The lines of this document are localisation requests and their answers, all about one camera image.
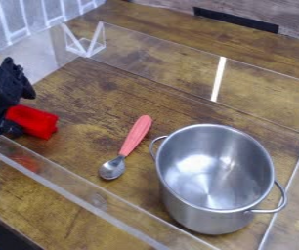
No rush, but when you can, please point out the clear acrylic front barrier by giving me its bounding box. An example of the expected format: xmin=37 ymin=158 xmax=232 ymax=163
xmin=0 ymin=136 xmax=218 ymax=250

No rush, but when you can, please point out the clear acrylic triangular bracket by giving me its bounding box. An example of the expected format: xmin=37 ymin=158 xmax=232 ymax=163
xmin=61 ymin=21 xmax=106 ymax=58

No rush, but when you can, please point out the red rectangular block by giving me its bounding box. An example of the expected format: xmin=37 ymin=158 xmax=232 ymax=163
xmin=6 ymin=104 xmax=58 ymax=140

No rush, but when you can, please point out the silver metal pot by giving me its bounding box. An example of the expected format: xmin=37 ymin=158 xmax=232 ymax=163
xmin=149 ymin=124 xmax=286 ymax=235

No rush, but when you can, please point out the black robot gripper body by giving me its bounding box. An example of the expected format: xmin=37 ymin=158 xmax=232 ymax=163
xmin=0 ymin=57 xmax=35 ymax=131

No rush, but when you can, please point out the spoon with pink handle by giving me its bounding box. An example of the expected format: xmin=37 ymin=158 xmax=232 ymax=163
xmin=98 ymin=115 xmax=152 ymax=180

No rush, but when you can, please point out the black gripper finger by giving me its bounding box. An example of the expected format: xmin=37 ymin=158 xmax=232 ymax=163
xmin=0 ymin=119 xmax=23 ymax=137

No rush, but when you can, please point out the black strip on wall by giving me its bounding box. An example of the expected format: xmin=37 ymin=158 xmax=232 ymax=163
xmin=193 ymin=7 xmax=278 ymax=34

